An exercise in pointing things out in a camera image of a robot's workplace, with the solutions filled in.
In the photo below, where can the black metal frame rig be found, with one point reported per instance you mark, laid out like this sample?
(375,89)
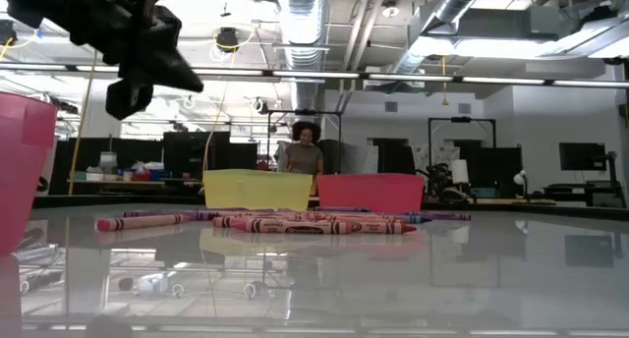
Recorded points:
(462,119)
(304,112)

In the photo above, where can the small red box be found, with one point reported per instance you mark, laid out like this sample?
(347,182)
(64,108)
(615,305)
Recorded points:
(141,177)

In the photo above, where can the white desk lamp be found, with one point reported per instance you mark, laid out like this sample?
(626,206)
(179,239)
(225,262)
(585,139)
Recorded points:
(519,177)

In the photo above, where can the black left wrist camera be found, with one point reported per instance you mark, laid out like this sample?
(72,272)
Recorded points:
(129,99)

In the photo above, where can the person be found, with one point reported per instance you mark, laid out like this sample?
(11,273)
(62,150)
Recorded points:
(302,156)

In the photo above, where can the black ceiling dome camera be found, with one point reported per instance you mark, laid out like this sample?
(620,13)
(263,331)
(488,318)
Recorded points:
(227,39)

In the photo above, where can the small blue box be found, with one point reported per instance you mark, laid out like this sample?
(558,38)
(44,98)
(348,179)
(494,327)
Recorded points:
(157,175)

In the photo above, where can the black desk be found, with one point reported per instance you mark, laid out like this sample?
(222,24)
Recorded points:
(565,186)

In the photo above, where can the red plastic bin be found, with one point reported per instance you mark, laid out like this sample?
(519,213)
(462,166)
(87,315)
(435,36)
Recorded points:
(368,193)

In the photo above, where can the clear plastic jar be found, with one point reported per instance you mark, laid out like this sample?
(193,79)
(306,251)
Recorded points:
(108,163)

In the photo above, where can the silver ventilation duct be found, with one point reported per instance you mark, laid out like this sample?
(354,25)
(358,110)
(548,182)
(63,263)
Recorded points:
(301,33)
(444,9)

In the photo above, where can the blue crayon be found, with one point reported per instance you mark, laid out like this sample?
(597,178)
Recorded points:
(420,219)

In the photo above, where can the black computer monitor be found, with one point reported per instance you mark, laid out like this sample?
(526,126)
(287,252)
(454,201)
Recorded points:
(582,156)

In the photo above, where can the black monitor stand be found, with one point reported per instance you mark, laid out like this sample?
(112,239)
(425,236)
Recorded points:
(611,168)

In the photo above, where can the purple crayon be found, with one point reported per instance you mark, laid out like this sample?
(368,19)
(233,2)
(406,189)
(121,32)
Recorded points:
(201,214)
(344,209)
(452,215)

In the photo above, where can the pink plastic bin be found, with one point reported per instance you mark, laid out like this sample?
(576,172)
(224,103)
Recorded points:
(24,171)

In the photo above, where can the white paper towel roll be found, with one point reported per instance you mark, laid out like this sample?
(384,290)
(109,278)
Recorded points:
(460,171)

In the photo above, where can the wooden workbench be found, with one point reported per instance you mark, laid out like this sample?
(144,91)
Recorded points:
(113,183)

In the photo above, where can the black aluminium table frame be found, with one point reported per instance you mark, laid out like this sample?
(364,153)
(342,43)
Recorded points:
(123,200)

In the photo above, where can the black partition panel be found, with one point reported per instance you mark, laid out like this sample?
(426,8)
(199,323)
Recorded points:
(88,156)
(187,151)

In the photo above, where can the long ceiling light strip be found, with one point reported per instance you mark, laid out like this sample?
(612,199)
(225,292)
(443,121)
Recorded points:
(516,80)

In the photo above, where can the yellow plastic bin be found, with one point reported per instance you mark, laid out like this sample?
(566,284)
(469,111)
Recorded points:
(255,190)

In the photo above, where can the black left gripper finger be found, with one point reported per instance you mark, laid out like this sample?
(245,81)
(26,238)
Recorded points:
(172,73)

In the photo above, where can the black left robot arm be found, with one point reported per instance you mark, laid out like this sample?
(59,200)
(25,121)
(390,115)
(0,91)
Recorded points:
(74,14)

